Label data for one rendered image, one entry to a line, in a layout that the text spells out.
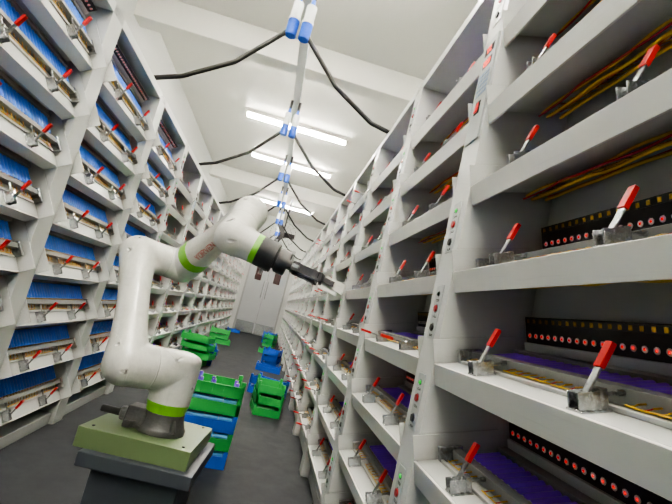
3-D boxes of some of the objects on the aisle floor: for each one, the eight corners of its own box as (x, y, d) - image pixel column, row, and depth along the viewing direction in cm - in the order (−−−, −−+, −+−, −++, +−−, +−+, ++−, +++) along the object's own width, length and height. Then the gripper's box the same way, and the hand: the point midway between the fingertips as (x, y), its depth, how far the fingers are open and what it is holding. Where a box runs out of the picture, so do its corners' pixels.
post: (313, 554, 150) (424, 79, 178) (311, 540, 160) (417, 90, 187) (369, 565, 153) (470, 94, 180) (363, 550, 162) (460, 104, 189)
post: (350, 765, 82) (522, -63, 109) (342, 719, 91) (502, -35, 118) (449, 779, 84) (594, -37, 111) (432, 732, 93) (569, -10, 120)
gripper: (270, 273, 142) (329, 302, 143) (270, 266, 117) (341, 302, 119) (281, 252, 143) (339, 282, 145) (283, 242, 119) (353, 277, 120)
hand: (337, 289), depth 132 cm, fingers open, 13 cm apart
